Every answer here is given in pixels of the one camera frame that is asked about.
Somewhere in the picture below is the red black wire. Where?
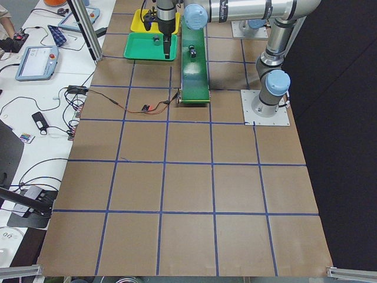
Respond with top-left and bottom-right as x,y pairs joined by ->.
87,90 -> 179,116

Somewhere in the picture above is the aluminium frame post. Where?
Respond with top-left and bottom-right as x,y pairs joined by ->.
67,0 -> 102,62

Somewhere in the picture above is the yellow tray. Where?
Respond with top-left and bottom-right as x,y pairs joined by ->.
130,9 -> 181,34

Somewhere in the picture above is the green conveyor belt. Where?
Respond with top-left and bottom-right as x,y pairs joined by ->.
177,19 -> 210,104

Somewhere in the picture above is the teach pendant near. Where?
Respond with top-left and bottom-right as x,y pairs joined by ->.
15,45 -> 59,81

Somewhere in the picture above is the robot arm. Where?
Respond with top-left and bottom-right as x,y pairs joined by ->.
140,0 -> 181,59
183,0 -> 320,79

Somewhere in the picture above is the teach pendant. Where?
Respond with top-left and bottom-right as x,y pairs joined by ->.
58,7 -> 101,32
15,45 -> 59,81

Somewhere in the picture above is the teach pendant far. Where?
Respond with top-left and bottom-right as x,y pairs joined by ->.
58,7 -> 101,32

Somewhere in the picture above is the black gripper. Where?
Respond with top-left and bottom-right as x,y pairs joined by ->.
143,8 -> 177,59

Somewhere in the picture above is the green tray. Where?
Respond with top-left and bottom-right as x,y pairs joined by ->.
124,32 -> 177,61

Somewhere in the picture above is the blue plaid cloth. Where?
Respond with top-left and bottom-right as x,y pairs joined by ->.
48,25 -> 67,47

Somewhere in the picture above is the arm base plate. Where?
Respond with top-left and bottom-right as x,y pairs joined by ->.
241,90 -> 290,127
232,19 -> 268,40

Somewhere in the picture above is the small black circuit board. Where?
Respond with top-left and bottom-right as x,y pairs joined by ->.
141,104 -> 150,112

